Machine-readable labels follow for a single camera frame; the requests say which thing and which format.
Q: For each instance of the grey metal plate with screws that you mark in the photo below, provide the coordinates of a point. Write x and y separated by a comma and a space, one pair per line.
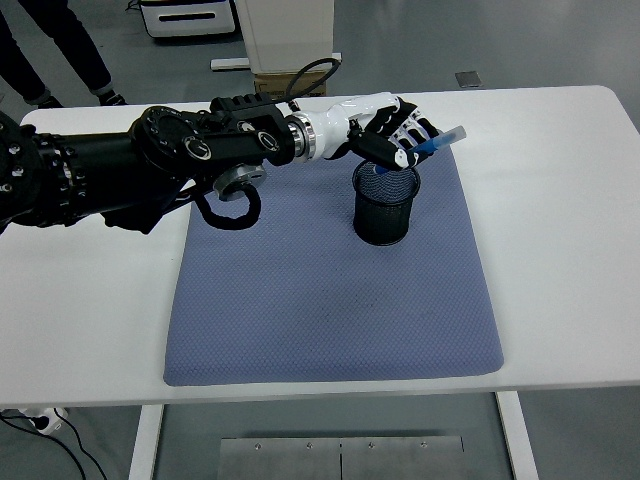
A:
300, 460

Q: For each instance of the blue marker with clear cap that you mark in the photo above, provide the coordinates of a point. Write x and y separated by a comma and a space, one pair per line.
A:
445, 137

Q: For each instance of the white table leg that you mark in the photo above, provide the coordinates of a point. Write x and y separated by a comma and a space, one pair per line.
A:
145, 445
517, 440

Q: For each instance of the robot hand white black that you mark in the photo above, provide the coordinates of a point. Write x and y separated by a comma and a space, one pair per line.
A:
335, 125

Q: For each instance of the white power strip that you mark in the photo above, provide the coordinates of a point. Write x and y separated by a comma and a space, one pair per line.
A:
47, 420

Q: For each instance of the white appliance with dark slot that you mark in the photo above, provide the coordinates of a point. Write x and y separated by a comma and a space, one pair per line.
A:
190, 20

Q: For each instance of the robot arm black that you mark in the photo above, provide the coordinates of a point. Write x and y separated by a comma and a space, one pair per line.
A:
110, 160

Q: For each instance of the black mesh pen holder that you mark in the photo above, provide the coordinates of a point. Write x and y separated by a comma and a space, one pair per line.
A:
382, 220

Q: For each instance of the person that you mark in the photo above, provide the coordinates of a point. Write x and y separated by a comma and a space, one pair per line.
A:
75, 45

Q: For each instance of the metal floor cover plate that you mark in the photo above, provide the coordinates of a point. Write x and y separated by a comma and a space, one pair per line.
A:
468, 79

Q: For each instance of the blue-grey textured mat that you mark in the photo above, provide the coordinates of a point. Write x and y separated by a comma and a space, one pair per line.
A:
325, 310

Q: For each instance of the brown cardboard box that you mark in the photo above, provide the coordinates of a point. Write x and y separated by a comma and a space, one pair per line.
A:
272, 84

